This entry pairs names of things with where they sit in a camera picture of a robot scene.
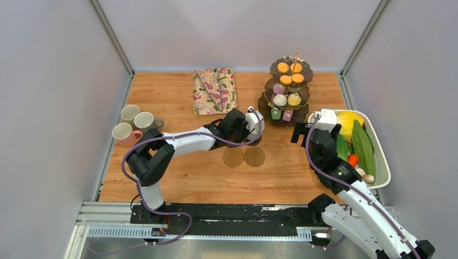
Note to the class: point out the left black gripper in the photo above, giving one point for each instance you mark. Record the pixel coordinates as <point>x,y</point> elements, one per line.
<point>246,131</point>

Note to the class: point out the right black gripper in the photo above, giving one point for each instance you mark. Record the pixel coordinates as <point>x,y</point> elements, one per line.
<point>300,129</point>

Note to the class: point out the green cake with panda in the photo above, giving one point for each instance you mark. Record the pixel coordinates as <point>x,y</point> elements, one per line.
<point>275,113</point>

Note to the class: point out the yellow cupcake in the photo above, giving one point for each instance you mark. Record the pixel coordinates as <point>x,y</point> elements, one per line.
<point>294,99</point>

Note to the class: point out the light wooden coaster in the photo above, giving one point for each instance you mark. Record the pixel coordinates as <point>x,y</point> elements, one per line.
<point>233,157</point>
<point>254,156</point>

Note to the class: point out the three-tier dark cake stand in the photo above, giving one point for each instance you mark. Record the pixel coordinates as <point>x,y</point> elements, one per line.
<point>265,102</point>

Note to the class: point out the white round cake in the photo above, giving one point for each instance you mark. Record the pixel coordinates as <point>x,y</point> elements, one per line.
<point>279,100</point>

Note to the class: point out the green round cake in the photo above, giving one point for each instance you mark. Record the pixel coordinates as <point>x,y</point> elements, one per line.
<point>293,90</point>

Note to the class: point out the floral rectangular tray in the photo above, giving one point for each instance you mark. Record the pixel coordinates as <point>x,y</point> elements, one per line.
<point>202,105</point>

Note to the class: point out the purple cake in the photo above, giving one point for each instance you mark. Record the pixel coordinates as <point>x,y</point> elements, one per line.
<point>279,89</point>

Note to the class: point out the round biscuit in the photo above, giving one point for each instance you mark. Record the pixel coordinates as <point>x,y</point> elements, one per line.
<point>297,78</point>
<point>296,68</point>
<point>283,67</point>
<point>285,80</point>

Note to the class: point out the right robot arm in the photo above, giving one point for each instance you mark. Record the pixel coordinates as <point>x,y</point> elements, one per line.
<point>375,231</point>

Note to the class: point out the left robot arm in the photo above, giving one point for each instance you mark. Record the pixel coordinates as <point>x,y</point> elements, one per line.
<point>147,161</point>

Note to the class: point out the green bok choy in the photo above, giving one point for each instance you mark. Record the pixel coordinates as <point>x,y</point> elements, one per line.
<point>342,147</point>

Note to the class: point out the napa cabbage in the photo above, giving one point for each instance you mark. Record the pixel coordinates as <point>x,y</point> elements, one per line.
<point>346,119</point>

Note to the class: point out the orange carrot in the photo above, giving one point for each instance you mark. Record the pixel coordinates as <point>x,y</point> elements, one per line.
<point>353,160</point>

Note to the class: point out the long dark green leaf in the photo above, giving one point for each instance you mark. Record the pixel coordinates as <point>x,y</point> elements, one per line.
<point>362,146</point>

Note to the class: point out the white mushroom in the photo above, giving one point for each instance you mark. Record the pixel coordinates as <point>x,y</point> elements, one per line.
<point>367,178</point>

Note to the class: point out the white oval vegetable basin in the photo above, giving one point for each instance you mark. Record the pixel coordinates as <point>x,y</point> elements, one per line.
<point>383,173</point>

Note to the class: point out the cream mug far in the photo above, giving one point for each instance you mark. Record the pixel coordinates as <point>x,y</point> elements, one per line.
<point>128,114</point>

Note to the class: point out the cream mug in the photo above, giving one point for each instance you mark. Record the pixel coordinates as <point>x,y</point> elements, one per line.
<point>128,114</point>
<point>125,135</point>

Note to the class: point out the cream mug left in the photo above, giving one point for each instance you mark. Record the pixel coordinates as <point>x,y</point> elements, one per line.
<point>125,135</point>

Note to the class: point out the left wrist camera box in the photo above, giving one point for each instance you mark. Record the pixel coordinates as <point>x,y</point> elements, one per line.
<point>256,123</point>

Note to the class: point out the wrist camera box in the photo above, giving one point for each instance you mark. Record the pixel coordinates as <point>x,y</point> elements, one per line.
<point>256,123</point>
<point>327,119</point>

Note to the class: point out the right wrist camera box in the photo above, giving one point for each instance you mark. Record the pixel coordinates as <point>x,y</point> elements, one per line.
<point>327,119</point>

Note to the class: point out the grey handled mug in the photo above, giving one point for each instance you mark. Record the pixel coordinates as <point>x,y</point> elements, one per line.
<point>145,121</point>

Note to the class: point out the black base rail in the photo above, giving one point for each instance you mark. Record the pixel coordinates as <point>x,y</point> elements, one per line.
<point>229,219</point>

